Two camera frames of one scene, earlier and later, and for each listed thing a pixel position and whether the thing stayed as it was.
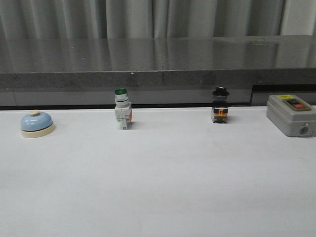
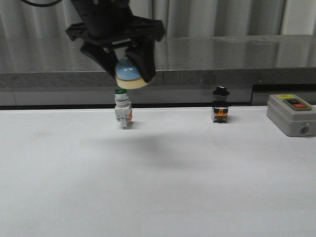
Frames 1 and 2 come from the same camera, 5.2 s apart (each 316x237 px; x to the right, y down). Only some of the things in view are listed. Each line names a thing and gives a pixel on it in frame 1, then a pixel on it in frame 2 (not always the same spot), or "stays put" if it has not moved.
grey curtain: (126, 19) stays put
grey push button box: (294, 116) stays put
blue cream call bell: (36, 124) -> (128, 75)
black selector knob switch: (220, 106) stays put
